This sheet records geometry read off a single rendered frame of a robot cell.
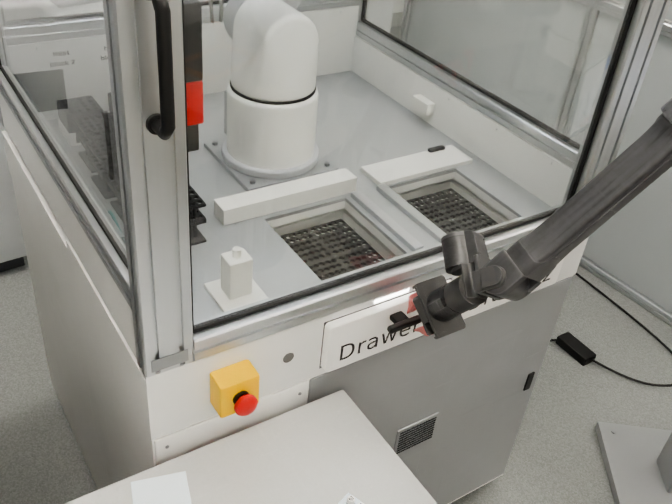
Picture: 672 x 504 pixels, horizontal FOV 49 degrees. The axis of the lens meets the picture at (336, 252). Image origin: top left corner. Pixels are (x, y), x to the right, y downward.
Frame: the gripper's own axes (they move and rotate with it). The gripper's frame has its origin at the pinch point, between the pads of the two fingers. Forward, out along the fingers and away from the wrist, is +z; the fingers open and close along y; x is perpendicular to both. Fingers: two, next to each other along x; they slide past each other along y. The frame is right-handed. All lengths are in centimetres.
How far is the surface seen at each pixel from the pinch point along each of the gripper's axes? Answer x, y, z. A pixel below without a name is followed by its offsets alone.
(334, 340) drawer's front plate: 16.3, 1.7, 1.9
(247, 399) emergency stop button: 36.1, -2.7, -0.7
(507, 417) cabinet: -45, -28, 46
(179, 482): 48, -11, 8
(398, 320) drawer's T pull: 4.0, 0.9, -0.7
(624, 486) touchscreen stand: -84, -62, 61
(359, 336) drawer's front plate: 10.7, 0.9, 2.9
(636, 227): -164, 10, 80
